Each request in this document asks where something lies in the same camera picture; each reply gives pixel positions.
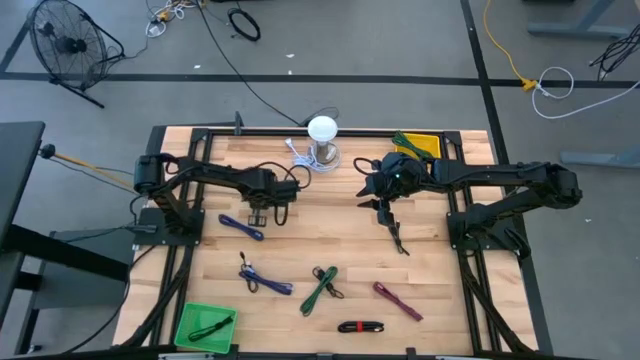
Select maroon braided cable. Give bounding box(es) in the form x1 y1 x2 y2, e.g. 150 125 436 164
372 281 425 323

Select black floor fan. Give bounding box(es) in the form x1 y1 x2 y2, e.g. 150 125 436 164
27 0 126 110

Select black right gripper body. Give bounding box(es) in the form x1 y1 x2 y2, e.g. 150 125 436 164
372 152 435 199

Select long black floor cable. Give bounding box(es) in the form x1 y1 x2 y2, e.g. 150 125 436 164
197 0 341 127

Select black floor cable bundle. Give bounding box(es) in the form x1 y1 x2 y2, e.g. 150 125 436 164
588 22 640 82

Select white mushroom table lamp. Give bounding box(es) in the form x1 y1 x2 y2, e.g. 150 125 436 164
306 115 339 164

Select yellow pole with black knob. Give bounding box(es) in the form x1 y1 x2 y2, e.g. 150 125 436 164
38 143 139 194

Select blue purple braided cord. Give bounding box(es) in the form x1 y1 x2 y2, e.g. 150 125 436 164
238 251 261 295

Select yellow plastic basket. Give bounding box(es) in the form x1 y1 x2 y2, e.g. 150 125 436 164
394 132 442 161

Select green black braided cable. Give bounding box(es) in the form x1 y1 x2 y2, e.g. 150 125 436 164
391 130 434 161
299 265 346 318

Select white power cable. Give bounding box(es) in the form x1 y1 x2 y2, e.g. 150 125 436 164
284 138 344 175

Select black desk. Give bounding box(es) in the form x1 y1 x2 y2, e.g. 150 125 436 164
0 121 131 356

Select white floor cable bundle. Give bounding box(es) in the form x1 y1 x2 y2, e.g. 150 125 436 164
144 0 201 39

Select grey table foot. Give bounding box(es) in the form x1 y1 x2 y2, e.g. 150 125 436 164
522 0 640 41

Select green plastic basket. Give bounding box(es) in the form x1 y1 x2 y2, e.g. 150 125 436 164
173 302 239 355

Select yellow extension cord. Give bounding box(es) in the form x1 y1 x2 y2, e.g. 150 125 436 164
482 0 539 93

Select black coiled floor cable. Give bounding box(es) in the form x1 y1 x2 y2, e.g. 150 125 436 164
227 7 262 42

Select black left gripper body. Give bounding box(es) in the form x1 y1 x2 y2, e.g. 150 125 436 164
242 178 301 210

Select blue braided cable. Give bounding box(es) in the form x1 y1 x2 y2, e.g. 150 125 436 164
238 264 295 296
218 213 265 242

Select black cable with red strap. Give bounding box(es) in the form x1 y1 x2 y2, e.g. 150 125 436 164
337 320 386 334

